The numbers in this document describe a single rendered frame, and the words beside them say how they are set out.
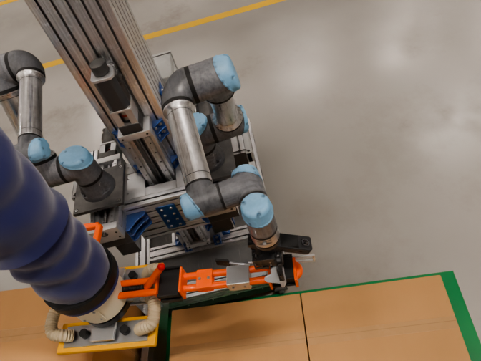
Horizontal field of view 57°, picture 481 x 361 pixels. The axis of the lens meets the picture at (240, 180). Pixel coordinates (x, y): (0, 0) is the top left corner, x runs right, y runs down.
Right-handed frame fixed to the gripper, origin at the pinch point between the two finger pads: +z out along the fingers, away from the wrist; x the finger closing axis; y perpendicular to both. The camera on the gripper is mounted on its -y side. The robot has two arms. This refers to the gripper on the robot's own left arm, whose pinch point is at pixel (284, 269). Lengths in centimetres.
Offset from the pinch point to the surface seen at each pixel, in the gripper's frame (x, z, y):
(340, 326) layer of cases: -5, 66, -14
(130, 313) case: -12, 50, 73
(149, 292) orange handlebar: 3.7, -0.9, 42.1
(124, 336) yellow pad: 12, 10, 54
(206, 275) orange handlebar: 0.0, -1.3, 23.8
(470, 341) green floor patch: -13, 120, -77
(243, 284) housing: 3.7, -0.5, 12.6
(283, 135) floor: -171, 120, 8
